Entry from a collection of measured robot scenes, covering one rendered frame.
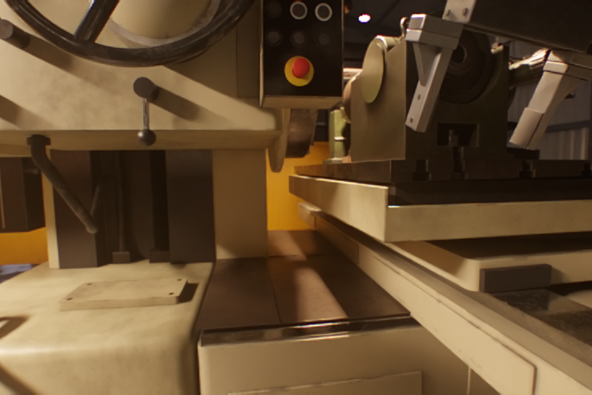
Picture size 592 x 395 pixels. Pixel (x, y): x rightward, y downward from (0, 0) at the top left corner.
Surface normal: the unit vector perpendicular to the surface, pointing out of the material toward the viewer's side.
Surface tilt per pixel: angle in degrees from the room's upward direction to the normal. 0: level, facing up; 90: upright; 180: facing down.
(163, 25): 119
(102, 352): 74
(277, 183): 90
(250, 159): 90
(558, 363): 0
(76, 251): 90
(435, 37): 113
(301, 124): 133
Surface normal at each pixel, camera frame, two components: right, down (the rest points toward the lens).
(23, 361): 0.15, -0.11
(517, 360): -0.99, 0.03
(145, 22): 0.08, 0.57
